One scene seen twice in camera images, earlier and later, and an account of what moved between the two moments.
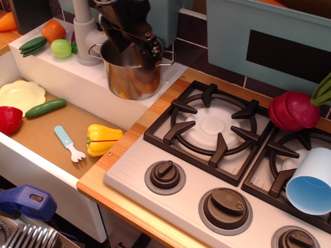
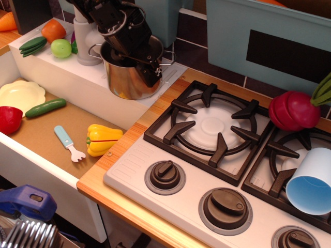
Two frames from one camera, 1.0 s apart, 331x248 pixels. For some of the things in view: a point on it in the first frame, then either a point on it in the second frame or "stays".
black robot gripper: x=131 y=17 → x=124 y=24
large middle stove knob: x=225 y=211 stays
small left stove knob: x=165 y=177 stays
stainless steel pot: x=126 y=77 stays
